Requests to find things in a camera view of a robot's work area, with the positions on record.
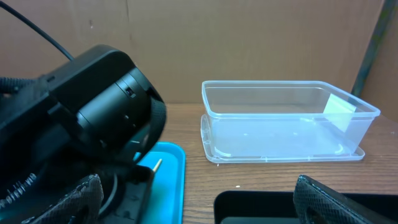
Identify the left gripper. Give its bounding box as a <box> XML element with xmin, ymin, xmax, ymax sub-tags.
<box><xmin>1</xmin><ymin>45</ymin><xmax>167</xmax><ymax>223</ymax></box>

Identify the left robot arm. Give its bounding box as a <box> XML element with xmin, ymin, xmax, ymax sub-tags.
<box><xmin>1</xmin><ymin>45</ymin><xmax>167</xmax><ymax>223</ymax></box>

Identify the wooden chopstick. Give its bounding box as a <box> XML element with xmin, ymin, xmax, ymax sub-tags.
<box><xmin>152</xmin><ymin>159</ymin><xmax>162</xmax><ymax>173</ymax></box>

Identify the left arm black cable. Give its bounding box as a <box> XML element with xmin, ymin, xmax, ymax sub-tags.
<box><xmin>0</xmin><ymin>0</ymin><xmax>75</xmax><ymax>62</ymax></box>

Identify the black plastic tray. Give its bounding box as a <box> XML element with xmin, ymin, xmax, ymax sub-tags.
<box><xmin>213</xmin><ymin>190</ymin><xmax>397</xmax><ymax>223</ymax></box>

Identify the teal serving tray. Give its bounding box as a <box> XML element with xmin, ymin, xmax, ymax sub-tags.
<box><xmin>139</xmin><ymin>142</ymin><xmax>186</xmax><ymax>224</ymax></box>

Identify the clear plastic container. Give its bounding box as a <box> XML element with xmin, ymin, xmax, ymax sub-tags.
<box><xmin>201</xmin><ymin>80</ymin><xmax>381</xmax><ymax>146</ymax></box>

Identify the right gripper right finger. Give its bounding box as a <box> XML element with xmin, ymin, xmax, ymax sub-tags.
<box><xmin>293</xmin><ymin>175</ymin><xmax>395</xmax><ymax>224</ymax></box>

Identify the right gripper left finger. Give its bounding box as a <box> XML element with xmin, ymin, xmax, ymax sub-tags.
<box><xmin>21</xmin><ymin>174</ymin><xmax>104</xmax><ymax>224</ymax></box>

